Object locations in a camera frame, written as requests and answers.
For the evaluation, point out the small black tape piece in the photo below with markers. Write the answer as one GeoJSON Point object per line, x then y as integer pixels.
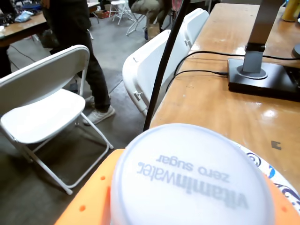
{"type": "Point", "coordinates": [276, 145]}

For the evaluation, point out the black pole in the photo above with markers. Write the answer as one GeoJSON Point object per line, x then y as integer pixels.
{"type": "Point", "coordinates": [161, 65]}

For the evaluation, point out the vitaminwater bottle white cap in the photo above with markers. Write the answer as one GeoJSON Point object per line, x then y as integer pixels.
{"type": "Point", "coordinates": [187, 175]}

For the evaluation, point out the small cardboard box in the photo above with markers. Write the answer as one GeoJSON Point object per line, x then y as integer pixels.
{"type": "Point", "coordinates": [153, 31]}

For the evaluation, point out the person in white sneakers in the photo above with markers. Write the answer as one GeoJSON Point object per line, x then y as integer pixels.
{"type": "Point", "coordinates": [70, 23]}

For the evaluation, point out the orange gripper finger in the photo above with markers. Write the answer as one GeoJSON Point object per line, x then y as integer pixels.
{"type": "Point", "coordinates": [286, 213]}
{"type": "Point", "coordinates": [93, 199]}

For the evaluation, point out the paper plate blue swirl pattern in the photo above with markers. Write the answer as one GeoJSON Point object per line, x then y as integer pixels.
{"type": "Point", "coordinates": [279, 179]}

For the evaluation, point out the wooden table with clutter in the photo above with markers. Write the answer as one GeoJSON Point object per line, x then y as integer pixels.
{"type": "Point", "coordinates": [18, 28]}

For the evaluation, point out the crouching person khaki clothes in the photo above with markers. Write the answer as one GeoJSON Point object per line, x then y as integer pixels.
{"type": "Point", "coordinates": [145, 9]}

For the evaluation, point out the yellow object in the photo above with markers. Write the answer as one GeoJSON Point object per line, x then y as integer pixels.
{"type": "Point", "coordinates": [291, 9]}

